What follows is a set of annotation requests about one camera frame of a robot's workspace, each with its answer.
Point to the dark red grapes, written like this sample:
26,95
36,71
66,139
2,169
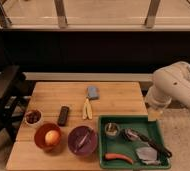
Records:
33,117

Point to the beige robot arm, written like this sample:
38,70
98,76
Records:
168,83

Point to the green plastic tray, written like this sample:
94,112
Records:
121,145

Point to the blue sponge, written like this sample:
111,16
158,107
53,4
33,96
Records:
92,93

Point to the yellow tongs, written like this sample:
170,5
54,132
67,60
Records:
87,112

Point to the black remote control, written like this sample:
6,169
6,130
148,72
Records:
63,116

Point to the small metal cup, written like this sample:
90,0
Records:
112,130

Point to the purple bowl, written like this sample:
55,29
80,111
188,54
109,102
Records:
82,141

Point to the yellow apple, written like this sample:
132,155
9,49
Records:
52,138

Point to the orange carrot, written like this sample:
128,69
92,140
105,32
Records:
113,156

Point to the small white bowl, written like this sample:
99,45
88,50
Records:
34,124

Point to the red bowl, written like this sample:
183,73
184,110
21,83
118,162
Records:
39,137

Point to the black chair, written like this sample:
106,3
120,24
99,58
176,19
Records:
13,89

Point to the black handled ladle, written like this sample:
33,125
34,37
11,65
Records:
133,135

